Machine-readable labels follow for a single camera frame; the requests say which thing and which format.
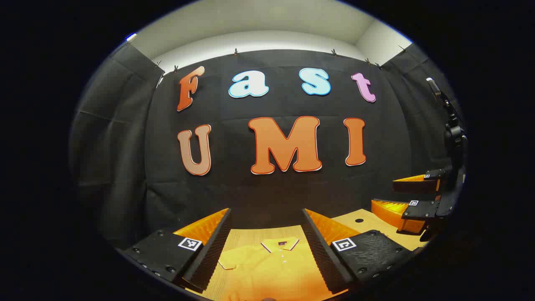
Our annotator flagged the orange T-shirt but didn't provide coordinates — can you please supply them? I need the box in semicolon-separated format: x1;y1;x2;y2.
217;237;348;301

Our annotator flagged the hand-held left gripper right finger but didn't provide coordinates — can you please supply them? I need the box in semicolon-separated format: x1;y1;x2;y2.
301;208;415;294

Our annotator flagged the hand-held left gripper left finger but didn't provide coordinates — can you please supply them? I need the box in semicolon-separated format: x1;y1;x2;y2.
119;208;233;293

